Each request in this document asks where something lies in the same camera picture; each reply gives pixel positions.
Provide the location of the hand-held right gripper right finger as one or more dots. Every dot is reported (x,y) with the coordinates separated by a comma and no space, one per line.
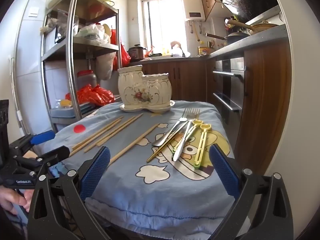
(225,172)

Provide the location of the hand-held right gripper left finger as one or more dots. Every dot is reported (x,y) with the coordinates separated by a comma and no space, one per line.
(100,170)

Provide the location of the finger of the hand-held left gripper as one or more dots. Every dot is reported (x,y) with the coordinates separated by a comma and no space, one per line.
(43,137)
(55,153)

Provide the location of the cream floral ceramic utensil holder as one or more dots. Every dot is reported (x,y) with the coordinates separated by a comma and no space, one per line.
(145,90)

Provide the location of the person's left hand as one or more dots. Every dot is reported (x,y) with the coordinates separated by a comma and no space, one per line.
(10,200)

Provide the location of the blue cartoon printed cloth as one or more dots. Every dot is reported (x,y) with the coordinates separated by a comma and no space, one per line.
(150,192)

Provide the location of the crumpled red plastic bag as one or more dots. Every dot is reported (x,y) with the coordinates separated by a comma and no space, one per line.
(95,95)

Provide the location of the cream ceramic holder tray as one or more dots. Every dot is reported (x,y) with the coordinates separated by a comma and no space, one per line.
(147,108)

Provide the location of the steel shelf rack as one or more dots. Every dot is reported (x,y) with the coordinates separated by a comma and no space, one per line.
(71,55)

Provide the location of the stainless steel oven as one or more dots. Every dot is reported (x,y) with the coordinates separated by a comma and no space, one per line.
(230,85)

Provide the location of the hanging white bag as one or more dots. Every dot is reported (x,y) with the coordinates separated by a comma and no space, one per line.
(106,66)

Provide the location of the wooden base cabinets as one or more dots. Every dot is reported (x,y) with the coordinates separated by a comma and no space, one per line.
(187,80)

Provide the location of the hanging red plastic bag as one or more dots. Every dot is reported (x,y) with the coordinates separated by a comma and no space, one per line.
(125,55)

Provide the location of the white plastic bag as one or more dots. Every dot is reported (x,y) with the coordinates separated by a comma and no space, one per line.
(91,31)

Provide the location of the brown rice cooker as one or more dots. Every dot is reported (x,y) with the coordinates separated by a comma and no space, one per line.
(136,53)

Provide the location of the yellow food container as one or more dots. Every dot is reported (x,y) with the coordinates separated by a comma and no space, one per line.
(203,50)

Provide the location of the cream plastic colander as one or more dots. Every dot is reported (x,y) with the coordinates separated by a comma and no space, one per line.
(107,30)

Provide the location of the green plastic bowl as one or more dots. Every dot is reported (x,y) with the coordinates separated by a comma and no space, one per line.
(108,0)

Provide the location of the kitchen window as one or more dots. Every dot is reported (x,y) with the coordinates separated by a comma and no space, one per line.
(162,22)

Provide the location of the white water heater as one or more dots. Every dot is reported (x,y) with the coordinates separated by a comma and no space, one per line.
(193,7)

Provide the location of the white wall switch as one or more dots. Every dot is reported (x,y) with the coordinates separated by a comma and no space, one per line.
(33,11)

